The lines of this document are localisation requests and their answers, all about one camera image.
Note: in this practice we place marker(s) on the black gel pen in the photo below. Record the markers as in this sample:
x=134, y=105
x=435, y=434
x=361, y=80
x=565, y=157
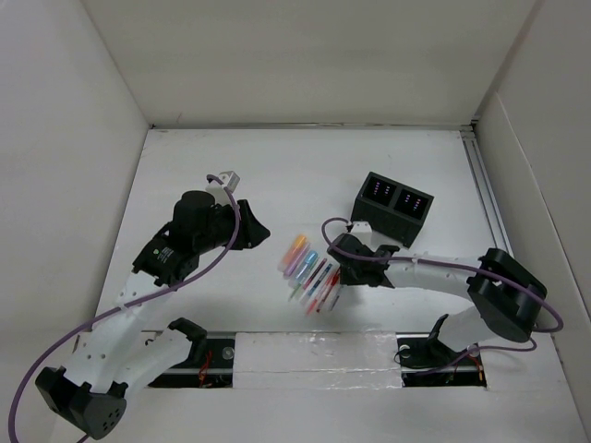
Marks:
x=330, y=294

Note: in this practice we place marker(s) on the orange highlighter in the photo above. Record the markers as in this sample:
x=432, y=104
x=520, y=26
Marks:
x=292, y=252

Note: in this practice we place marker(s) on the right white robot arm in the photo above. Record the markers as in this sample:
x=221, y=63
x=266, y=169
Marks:
x=505, y=297

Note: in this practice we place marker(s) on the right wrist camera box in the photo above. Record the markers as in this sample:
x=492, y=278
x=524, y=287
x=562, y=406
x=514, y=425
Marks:
x=362, y=231

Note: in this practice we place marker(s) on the blue gel pen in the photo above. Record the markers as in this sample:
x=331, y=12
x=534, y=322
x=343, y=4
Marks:
x=316, y=284

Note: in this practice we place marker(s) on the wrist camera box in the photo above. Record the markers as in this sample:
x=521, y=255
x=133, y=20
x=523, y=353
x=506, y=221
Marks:
x=362, y=231
x=218, y=183

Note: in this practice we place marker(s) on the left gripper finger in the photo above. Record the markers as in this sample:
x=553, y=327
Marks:
x=252, y=235
x=247, y=219

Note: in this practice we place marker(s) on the dark red gel pen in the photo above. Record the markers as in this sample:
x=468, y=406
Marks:
x=316, y=272

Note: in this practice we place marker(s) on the black two-slot pen holder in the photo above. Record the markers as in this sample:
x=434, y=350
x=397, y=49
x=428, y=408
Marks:
x=391, y=208

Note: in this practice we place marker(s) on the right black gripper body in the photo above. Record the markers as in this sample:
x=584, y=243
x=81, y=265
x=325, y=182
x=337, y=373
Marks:
x=350, y=276

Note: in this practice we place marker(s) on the aluminium rail right side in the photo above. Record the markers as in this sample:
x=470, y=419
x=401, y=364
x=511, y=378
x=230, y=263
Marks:
x=485, y=190

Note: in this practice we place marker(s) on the pink highlighter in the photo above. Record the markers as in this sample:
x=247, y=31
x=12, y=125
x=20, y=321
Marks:
x=299, y=255

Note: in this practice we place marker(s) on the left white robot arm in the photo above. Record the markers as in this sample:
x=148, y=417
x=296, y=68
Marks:
x=92, y=389

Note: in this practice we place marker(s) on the blue highlighter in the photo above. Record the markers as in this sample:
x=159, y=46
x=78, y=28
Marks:
x=304, y=268

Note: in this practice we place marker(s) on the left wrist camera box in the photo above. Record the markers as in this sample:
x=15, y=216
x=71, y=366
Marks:
x=218, y=183

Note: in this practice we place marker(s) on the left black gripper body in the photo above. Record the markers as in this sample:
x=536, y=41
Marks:
x=224, y=230

